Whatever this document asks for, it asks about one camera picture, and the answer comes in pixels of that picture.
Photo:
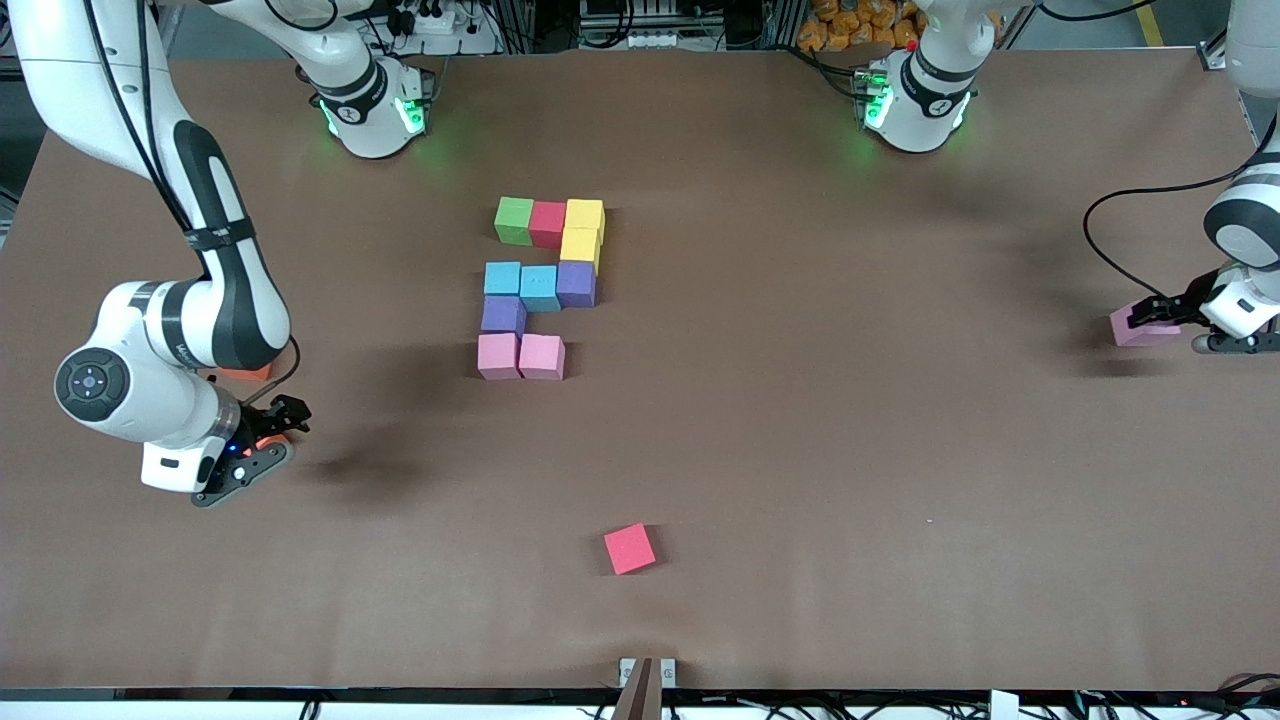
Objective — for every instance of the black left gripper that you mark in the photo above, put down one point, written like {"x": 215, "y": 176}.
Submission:
{"x": 1181, "y": 307}

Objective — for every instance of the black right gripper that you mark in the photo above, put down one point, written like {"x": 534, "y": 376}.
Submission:
{"x": 264, "y": 417}

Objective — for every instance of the pink foam cube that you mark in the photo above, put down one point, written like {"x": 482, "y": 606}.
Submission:
{"x": 498, "y": 356}
{"x": 542, "y": 357}
{"x": 1122, "y": 335}

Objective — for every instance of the purple foam cube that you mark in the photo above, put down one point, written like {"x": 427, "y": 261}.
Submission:
{"x": 577, "y": 285}
{"x": 503, "y": 316}

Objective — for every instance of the blue foam cube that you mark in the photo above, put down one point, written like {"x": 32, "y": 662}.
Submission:
{"x": 540, "y": 288}
{"x": 503, "y": 278}

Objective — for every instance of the green foam cube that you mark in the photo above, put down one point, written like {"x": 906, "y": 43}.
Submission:
{"x": 515, "y": 221}

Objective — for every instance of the red foam cube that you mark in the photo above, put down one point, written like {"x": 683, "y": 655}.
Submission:
{"x": 630, "y": 548}
{"x": 548, "y": 224}

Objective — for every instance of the yellow foam cube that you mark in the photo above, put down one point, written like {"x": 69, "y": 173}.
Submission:
{"x": 586, "y": 214}
{"x": 582, "y": 248}

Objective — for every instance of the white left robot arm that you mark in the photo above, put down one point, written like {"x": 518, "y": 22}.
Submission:
{"x": 925, "y": 100}

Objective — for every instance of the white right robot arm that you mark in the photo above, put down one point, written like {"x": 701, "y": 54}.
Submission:
{"x": 160, "y": 340}

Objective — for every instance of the orange foam cube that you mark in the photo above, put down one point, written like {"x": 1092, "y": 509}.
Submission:
{"x": 270, "y": 441}
{"x": 245, "y": 374}

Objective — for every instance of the brown table cover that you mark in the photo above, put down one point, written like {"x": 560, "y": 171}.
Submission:
{"x": 800, "y": 500}

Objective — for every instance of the orange snack bag pile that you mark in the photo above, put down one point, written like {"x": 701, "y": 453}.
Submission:
{"x": 850, "y": 25}

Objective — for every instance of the small white box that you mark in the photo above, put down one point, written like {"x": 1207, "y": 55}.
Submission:
{"x": 1003, "y": 705}

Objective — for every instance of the white power strip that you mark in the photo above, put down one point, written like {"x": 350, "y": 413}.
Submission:
{"x": 470, "y": 42}

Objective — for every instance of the grey electronics rack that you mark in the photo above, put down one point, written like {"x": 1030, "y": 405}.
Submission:
{"x": 650, "y": 40}

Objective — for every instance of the aluminium frame post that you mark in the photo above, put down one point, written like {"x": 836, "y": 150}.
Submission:
{"x": 1212, "y": 55}

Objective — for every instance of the brown camera pole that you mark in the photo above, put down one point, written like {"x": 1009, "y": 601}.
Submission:
{"x": 640, "y": 700}

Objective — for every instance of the small metal bracket plate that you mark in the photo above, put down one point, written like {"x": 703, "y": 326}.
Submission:
{"x": 670, "y": 672}

